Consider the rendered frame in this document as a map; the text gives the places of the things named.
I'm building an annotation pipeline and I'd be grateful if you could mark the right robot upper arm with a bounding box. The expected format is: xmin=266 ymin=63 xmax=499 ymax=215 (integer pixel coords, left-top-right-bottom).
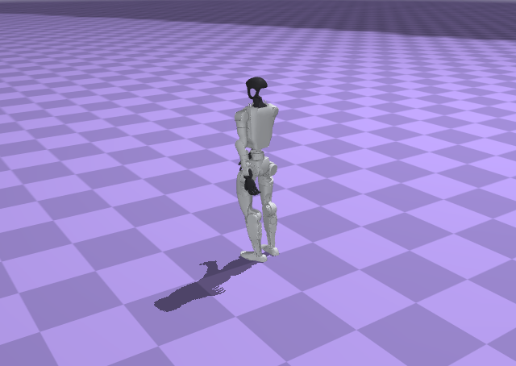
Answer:
xmin=269 ymin=103 xmax=279 ymax=124

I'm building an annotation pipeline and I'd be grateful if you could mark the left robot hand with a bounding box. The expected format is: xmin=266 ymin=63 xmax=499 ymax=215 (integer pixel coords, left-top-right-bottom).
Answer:
xmin=243 ymin=169 xmax=261 ymax=196

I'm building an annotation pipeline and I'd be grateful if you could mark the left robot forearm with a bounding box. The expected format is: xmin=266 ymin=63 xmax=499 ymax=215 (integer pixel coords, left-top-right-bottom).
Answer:
xmin=235 ymin=140 xmax=251 ymax=176

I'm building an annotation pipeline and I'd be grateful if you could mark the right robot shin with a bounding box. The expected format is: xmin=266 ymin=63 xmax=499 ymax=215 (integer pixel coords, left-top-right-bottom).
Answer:
xmin=263 ymin=203 xmax=277 ymax=249

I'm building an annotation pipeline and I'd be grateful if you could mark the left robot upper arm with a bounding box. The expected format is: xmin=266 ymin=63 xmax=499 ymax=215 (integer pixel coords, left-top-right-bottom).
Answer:
xmin=235 ymin=109 xmax=249 ymax=148

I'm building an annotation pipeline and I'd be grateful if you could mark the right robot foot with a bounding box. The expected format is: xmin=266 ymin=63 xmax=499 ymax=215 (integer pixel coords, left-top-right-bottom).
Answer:
xmin=261 ymin=244 xmax=279 ymax=256

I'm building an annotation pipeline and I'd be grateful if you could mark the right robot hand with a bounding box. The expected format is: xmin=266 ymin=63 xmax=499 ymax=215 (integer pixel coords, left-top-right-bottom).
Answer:
xmin=239 ymin=152 xmax=252 ymax=171

